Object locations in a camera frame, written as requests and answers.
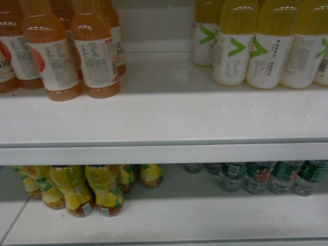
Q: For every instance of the white upper shelf board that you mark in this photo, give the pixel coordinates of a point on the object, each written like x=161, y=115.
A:
x=168, y=111

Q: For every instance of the green label water bottle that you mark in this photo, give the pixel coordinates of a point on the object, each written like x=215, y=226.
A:
x=232, y=175

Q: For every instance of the red print water bottle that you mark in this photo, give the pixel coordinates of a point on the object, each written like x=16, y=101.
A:
x=257, y=176

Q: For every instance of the right edge water bottle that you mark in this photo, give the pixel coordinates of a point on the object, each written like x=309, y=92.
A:
x=309, y=177

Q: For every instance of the rear right lemon tea bottle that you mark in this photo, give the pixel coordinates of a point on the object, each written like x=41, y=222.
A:
x=151, y=175

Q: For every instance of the lemon tea bottle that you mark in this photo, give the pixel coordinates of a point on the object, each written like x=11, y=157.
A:
x=103, y=179
x=71, y=181
x=151, y=175
x=38, y=184

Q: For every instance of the front right lemon tea bottle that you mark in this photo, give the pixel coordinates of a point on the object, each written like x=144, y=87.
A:
x=103, y=179

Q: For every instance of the front left yellow vitamin drink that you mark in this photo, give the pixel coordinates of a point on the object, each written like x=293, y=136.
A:
x=234, y=40

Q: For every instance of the yellow vitamin drink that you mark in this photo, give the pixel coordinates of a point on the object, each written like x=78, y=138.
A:
x=234, y=40
x=206, y=23
x=309, y=45
x=273, y=39

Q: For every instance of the front middle lemon tea bottle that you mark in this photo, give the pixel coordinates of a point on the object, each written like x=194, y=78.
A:
x=71, y=181

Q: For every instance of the rear yellow vitamin drink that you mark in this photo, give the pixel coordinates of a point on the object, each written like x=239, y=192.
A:
x=206, y=23

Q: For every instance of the front right orange juice bottle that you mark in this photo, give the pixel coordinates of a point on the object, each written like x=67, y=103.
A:
x=92, y=37

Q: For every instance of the rear orange juice bottle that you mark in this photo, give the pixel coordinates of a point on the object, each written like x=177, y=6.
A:
x=113, y=18

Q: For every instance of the left lemon tea bottle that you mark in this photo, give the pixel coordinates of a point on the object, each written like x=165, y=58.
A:
x=38, y=184

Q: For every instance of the middle yellow vitamin drink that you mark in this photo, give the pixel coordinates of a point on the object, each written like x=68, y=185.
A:
x=273, y=39

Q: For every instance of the front left orange juice bottle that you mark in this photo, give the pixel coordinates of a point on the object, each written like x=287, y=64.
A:
x=47, y=40

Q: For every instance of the right yellow vitamin drink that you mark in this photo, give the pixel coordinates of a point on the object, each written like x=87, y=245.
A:
x=309, y=45

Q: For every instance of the left edge orange juice bottle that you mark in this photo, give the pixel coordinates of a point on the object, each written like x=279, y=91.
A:
x=11, y=17

